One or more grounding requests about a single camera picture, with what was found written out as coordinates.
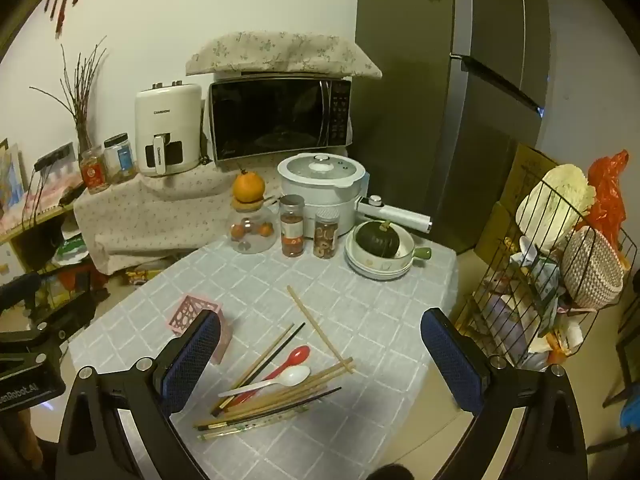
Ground jar of dried slices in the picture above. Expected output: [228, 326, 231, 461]
[312, 210, 341, 261]

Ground colourful painting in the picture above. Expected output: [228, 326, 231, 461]
[0, 140, 26, 221]

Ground blue label jar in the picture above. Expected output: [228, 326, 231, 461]
[103, 133, 137, 181]

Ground woven basket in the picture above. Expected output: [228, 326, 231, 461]
[560, 226, 625, 309]

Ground wooden shelf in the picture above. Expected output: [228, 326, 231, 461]
[0, 200, 76, 273]

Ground pink spiral notebook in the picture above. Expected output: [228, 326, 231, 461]
[0, 167, 86, 233]

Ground black microwave oven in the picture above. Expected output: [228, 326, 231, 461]
[207, 77, 353, 163]

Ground floral microwave cover cloth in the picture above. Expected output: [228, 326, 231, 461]
[185, 31, 383, 81]

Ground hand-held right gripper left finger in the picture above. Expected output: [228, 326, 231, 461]
[55, 309, 223, 480]

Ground black power cable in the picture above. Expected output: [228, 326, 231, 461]
[21, 160, 43, 233]

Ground white air fryer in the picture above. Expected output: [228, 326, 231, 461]
[134, 81, 203, 177]

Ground white bowl green handle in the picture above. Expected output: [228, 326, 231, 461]
[352, 225, 433, 267]

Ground floral cabinet cloth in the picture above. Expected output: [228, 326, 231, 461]
[74, 152, 286, 276]

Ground dried branches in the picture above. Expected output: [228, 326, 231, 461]
[29, 35, 108, 126]

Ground grey checked tablecloth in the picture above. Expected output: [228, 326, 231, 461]
[67, 230, 458, 480]

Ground grey refrigerator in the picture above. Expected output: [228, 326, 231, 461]
[352, 0, 553, 256]

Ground long bamboo chopstick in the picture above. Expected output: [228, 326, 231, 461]
[286, 285, 356, 375]

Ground black wire rack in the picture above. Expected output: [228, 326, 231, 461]
[450, 162, 638, 376]

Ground jar of red spice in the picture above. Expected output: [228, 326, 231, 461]
[279, 194, 306, 259]

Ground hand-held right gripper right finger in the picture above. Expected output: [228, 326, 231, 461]
[420, 308, 588, 480]

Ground red label jar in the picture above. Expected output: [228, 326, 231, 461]
[79, 146, 110, 195]

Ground black power strip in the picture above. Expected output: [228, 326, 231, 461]
[34, 142, 76, 171]

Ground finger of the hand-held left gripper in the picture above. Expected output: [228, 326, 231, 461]
[30, 292, 96, 351]
[0, 272, 42, 311]

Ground yellow snack packet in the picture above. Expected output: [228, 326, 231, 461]
[125, 267, 162, 287]

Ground pink utensil basket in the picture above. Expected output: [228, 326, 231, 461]
[167, 294, 235, 364]

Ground large orange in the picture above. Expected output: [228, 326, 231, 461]
[231, 170, 266, 203]

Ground white electric pot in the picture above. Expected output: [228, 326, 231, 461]
[277, 152, 433, 238]

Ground red plastic spoon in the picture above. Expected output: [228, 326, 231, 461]
[227, 345, 312, 406]

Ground green white packet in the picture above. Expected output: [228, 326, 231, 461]
[52, 240, 90, 267]

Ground white plastic spoon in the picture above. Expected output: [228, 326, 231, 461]
[217, 365, 312, 398]

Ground red plastic bag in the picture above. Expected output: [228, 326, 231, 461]
[587, 150, 630, 231]

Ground group of wooden chopsticks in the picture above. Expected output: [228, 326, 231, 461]
[194, 322, 357, 443]

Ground glass pot lid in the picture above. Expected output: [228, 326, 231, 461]
[285, 154, 358, 181]

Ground napa cabbage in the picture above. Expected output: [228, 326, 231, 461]
[515, 164, 591, 251]

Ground glass jar wooden lid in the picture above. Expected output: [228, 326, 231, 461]
[227, 199, 280, 255]

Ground cardboard box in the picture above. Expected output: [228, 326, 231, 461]
[500, 142, 558, 211]
[472, 200, 511, 266]

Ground dark green squash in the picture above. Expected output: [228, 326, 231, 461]
[355, 219, 401, 259]

